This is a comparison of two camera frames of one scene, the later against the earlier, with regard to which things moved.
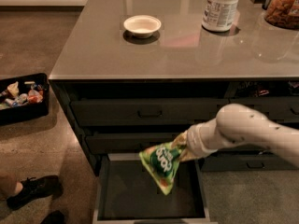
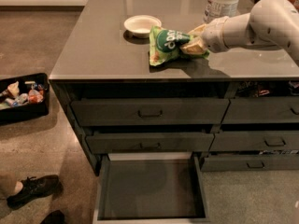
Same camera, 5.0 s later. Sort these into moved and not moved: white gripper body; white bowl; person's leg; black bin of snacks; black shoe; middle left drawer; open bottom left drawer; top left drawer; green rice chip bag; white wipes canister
Moved: green rice chip bag; white gripper body
Not moved: middle left drawer; black bin of snacks; top left drawer; person's leg; white wipes canister; open bottom left drawer; black shoe; white bowl
